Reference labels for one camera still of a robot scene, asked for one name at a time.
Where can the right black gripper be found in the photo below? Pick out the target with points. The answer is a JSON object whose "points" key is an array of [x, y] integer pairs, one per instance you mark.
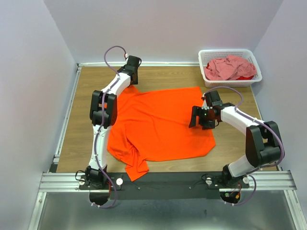
{"points": [[197, 110]]}

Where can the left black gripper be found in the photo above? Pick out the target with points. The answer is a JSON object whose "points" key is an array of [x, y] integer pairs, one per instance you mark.
{"points": [[136, 80]]}

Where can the orange t shirt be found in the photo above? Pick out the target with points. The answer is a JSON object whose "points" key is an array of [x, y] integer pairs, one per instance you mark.
{"points": [[154, 126]]}

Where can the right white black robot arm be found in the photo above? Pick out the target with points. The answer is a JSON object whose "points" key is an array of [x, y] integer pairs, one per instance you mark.
{"points": [[263, 144]]}

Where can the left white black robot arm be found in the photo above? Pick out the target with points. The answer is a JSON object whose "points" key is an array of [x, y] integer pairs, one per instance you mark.
{"points": [[103, 115]]}

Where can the pink t shirt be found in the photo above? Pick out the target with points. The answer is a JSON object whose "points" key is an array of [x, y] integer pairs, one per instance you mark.
{"points": [[229, 68]]}

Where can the red t shirt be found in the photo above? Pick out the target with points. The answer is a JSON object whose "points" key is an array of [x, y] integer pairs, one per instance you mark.
{"points": [[244, 78]]}

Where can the white plastic basket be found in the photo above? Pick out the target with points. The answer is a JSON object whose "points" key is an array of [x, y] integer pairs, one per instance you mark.
{"points": [[205, 56]]}

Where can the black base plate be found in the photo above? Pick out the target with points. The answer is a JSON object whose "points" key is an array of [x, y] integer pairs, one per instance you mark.
{"points": [[104, 190]]}

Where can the aluminium front rail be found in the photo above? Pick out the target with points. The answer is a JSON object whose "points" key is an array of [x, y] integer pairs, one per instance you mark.
{"points": [[261, 181]]}

